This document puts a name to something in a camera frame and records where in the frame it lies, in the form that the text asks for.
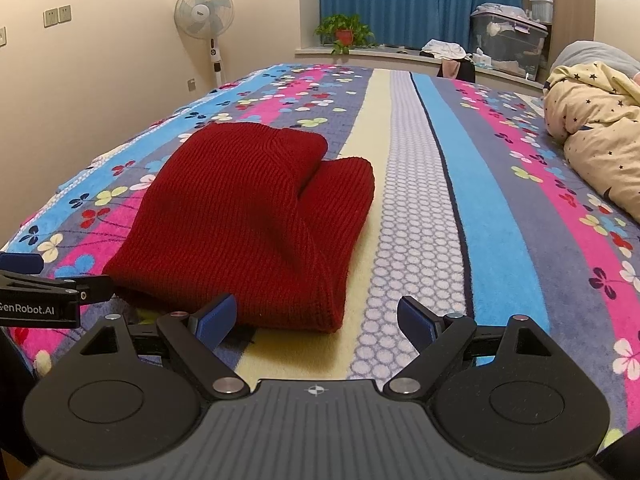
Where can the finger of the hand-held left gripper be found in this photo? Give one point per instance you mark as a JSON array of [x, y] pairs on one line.
[[20, 263], [92, 287]]

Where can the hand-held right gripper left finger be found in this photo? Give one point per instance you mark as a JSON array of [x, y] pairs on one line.
[[216, 320]]

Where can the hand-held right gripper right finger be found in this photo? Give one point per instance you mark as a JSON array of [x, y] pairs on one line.
[[417, 322]]

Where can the red knitted sweater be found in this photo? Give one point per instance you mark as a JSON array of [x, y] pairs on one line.
[[235, 210]]

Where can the white clothes pile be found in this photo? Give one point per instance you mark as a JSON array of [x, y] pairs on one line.
[[445, 50]]

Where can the floral striped blanket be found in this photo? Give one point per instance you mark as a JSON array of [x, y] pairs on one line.
[[475, 220]]

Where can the pink cloth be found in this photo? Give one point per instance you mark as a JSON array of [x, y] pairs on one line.
[[450, 70]]

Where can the yellow star-print quilt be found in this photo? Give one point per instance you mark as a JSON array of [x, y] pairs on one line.
[[600, 130]]

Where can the windowsill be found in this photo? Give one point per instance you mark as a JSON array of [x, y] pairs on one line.
[[390, 54]]

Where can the tissue box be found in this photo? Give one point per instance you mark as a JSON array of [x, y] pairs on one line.
[[481, 58]]

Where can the clear plastic storage box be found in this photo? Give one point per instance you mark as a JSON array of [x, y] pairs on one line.
[[507, 45]]

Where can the white standing fan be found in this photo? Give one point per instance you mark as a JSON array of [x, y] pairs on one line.
[[204, 10]]

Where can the potted green plant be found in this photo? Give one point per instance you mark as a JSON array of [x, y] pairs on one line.
[[345, 30]]

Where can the grey pillow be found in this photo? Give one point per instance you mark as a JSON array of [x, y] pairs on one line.
[[595, 55]]

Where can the blue curtain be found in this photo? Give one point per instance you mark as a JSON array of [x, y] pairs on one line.
[[415, 0]]

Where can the white plastic basket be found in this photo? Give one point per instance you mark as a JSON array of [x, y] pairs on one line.
[[541, 10]]

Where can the wooden shelf unit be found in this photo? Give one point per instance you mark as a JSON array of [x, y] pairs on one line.
[[572, 5]]

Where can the wall socket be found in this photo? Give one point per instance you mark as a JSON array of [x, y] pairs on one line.
[[64, 14], [50, 17]]

